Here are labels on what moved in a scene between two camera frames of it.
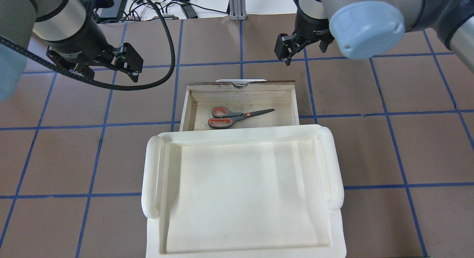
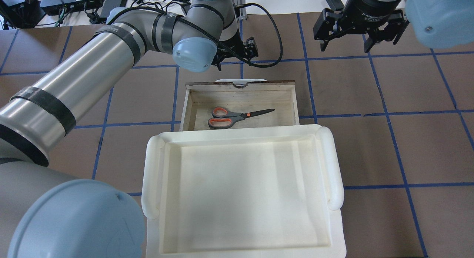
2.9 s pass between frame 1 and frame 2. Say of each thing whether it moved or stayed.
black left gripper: moved
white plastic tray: stayed
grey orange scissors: stayed
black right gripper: moved
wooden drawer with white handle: stayed
